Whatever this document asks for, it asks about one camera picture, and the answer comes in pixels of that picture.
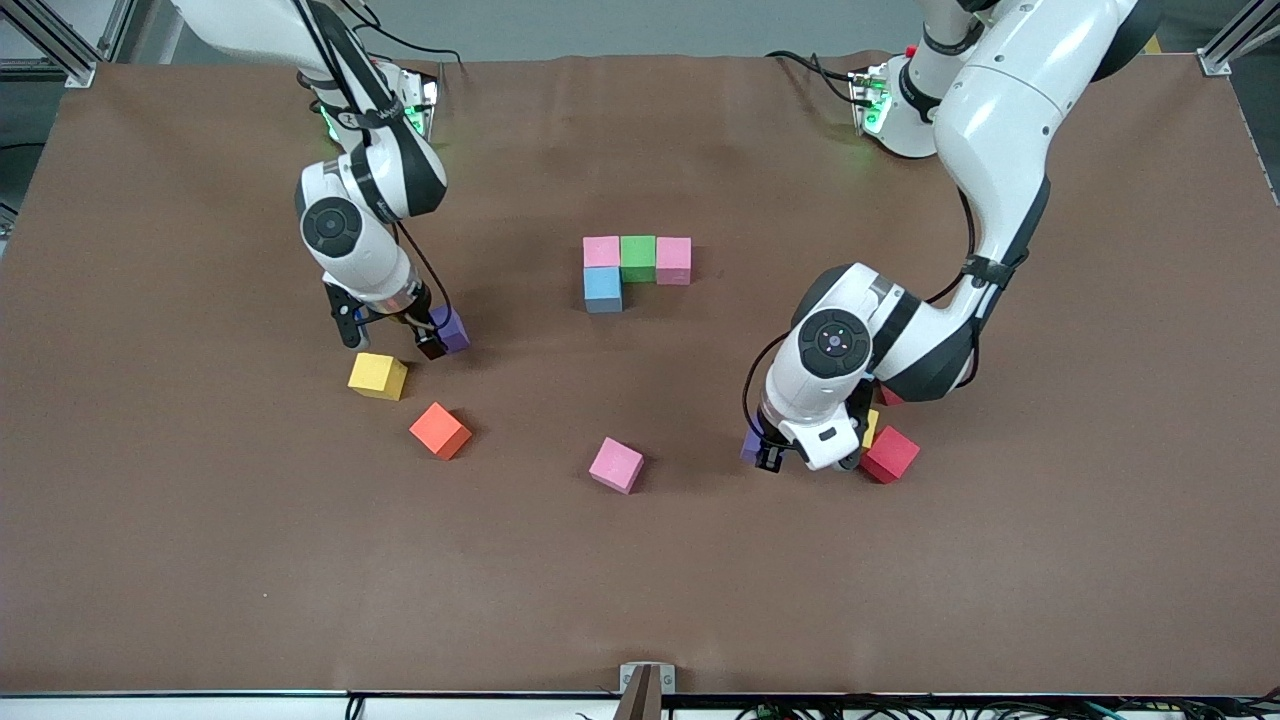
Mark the blue foam cube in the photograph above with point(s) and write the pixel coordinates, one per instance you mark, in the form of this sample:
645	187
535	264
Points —
602	288

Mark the purple foam cube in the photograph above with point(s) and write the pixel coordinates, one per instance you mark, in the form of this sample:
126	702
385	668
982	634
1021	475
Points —
750	445
456	330

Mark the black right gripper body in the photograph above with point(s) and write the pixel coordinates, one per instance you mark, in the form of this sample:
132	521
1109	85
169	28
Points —
418	322

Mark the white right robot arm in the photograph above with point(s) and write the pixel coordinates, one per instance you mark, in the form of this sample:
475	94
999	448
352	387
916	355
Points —
360	255

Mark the orange foam cube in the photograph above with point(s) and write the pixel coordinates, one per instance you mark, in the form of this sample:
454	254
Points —
440	430

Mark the brown table cover sheet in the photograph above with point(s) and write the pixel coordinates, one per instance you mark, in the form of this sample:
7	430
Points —
640	580

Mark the pink foam cube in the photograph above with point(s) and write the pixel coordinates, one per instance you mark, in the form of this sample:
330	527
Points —
616	463
601	251
674	258

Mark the grey metal bracket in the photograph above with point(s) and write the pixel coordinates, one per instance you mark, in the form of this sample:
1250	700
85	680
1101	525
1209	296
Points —
647	685

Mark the red foam cube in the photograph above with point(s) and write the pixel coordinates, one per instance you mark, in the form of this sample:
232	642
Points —
888	398
892	455

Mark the green foam cube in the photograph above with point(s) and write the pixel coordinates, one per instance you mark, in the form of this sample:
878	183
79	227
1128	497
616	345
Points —
638	255

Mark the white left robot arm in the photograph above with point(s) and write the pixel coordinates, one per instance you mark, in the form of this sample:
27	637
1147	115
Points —
1000	120

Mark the yellow foam cube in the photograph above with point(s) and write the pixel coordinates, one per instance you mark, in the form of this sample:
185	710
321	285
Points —
872	428
377	374

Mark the aluminium frame profile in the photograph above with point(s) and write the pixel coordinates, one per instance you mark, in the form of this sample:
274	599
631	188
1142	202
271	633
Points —
60	45
1240	35

